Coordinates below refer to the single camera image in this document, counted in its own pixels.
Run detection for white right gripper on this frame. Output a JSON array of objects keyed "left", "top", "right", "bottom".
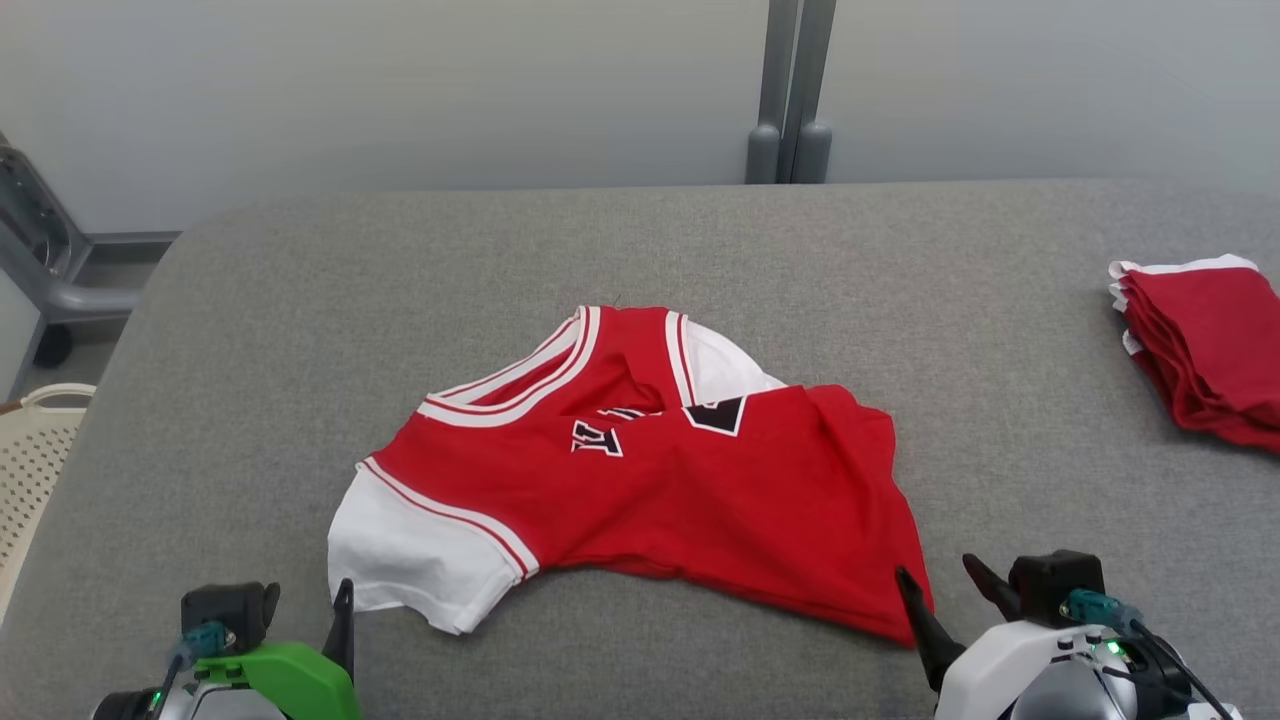
[{"left": 893, "top": 553, "right": 1121, "bottom": 720}]

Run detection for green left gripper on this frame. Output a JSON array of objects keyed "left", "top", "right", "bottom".
[{"left": 195, "top": 578, "right": 361, "bottom": 720}]

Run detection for red and white jersey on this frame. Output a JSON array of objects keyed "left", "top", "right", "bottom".
[{"left": 327, "top": 305, "right": 936, "bottom": 649}]

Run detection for red shorts with white band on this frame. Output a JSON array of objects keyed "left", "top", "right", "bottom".
[{"left": 1107, "top": 254, "right": 1280, "bottom": 453}]

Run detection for cream plastic laundry basket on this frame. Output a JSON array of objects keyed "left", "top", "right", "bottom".
[{"left": 0, "top": 383, "right": 97, "bottom": 601}]

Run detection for grey wheeled cart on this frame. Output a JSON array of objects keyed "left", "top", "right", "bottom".
[{"left": 0, "top": 135, "right": 181, "bottom": 369}]

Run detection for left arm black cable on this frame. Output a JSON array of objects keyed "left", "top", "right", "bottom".
[{"left": 150, "top": 622, "right": 236, "bottom": 720}]

